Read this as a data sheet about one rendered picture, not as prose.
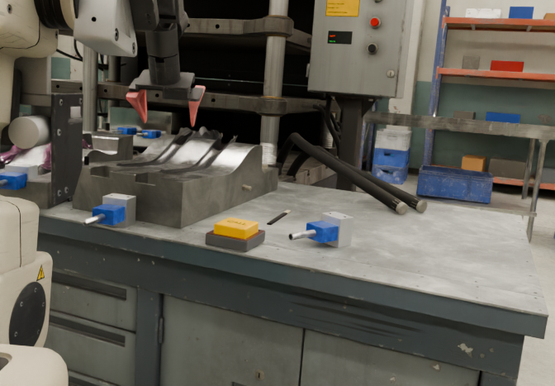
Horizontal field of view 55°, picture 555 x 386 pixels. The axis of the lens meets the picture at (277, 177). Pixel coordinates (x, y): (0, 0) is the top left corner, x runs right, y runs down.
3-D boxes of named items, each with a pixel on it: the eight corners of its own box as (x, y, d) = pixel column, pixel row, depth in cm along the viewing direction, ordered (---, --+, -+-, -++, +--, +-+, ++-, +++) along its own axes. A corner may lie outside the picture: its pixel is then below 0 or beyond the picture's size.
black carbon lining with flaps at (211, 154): (173, 184, 108) (174, 137, 106) (107, 173, 113) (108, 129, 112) (245, 165, 140) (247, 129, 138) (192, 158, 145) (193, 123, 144)
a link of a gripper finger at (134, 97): (139, 112, 111) (134, 70, 105) (173, 115, 111) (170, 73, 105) (130, 129, 105) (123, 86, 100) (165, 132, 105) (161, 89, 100)
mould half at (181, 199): (180, 229, 101) (183, 158, 99) (72, 208, 110) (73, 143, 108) (277, 189, 147) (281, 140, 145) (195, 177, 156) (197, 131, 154)
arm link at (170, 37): (139, 24, 93) (173, 26, 93) (150, 11, 99) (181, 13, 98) (144, 61, 97) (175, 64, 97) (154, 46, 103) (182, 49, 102)
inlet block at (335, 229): (299, 255, 90) (301, 225, 89) (280, 247, 94) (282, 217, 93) (351, 245, 99) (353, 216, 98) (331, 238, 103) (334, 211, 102)
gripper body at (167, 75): (144, 78, 106) (140, 42, 101) (195, 81, 106) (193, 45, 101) (135, 92, 101) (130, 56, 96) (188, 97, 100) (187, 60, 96)
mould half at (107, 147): (47, 209, 108) (47, 155, 106) (-75, 197, 110) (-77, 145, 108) (132, 172, 157) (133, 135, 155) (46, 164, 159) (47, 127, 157)
